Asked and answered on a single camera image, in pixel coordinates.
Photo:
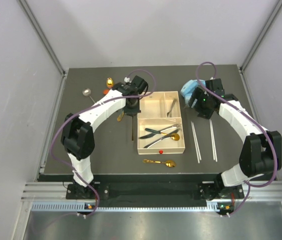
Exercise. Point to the gold butter knife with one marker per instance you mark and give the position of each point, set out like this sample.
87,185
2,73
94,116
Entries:
120,117

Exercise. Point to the cream divided utensil box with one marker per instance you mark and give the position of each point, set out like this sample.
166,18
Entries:
153,116

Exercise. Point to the silver fork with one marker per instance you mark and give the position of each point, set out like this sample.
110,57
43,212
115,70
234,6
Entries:
169,113

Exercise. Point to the white chopstick inner right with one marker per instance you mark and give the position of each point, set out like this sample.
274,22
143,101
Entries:
213,140

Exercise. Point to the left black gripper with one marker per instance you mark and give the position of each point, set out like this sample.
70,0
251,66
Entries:
134,111

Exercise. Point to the plain gold spoon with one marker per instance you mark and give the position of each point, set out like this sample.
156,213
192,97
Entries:
132,128

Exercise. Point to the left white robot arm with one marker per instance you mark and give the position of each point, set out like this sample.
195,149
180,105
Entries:
78,134

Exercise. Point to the slotted cable duct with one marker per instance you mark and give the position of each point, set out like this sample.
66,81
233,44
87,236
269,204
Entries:
42,206

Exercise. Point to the dark teal handled knife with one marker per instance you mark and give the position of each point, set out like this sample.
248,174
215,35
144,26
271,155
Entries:
151,133

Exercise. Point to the orange silicone spoon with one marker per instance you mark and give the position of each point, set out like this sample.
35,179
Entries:
106,91

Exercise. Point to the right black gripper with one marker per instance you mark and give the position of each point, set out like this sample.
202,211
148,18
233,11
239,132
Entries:
198,94

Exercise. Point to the aluminium frame post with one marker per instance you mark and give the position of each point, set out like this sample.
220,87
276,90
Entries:
41,35
261,35

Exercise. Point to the silver round ladle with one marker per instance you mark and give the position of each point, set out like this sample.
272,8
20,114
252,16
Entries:
87,93

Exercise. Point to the right aluminium frame post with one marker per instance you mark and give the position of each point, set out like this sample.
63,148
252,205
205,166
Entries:
261,35

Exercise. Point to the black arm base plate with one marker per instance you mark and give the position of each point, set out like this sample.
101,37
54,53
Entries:
193,190

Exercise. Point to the silver knife lower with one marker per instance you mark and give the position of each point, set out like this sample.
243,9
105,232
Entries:
159,140

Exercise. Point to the aluminium front rail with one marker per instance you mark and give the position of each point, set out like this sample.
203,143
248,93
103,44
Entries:
56,191

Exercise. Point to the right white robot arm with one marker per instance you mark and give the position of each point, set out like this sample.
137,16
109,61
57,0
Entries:
261,153

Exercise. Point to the light blue headphones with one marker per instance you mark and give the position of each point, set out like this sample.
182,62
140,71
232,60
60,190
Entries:
187,90

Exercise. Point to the left aluminium frame post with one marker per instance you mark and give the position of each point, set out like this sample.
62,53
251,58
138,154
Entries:
41,35

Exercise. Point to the ornate gold spoon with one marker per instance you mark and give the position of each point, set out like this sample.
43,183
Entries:
168,163

